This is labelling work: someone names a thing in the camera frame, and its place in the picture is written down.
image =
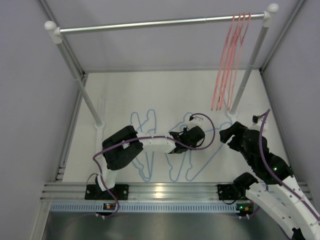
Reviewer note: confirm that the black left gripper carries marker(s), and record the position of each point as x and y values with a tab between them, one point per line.
185	129

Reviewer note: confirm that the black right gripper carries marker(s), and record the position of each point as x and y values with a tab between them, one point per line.
236	129

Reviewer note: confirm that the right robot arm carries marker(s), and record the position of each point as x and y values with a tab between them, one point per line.
272	185

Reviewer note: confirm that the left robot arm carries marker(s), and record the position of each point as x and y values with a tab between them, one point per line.
124	146

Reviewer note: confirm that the pink hung hanger one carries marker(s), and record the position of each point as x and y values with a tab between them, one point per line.
233	65

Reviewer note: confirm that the grey clothes rack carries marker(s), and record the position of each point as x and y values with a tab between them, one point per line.
57	34

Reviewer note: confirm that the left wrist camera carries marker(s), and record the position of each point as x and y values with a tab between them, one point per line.
195	121

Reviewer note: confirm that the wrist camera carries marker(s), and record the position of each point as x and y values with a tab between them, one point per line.
257	121
195	121

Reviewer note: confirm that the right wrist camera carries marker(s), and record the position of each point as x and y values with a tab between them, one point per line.
257	121

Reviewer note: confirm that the blue wire hanger right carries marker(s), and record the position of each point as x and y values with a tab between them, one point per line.
200	166

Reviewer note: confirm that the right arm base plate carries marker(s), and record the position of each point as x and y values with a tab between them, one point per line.
227	192

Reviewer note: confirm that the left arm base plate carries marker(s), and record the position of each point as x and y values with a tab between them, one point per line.
120	191

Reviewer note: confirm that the aluminium mounting rail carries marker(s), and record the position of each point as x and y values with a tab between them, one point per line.
145	192

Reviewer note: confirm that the slotted grey cable duct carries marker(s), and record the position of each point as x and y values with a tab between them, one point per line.
150	207

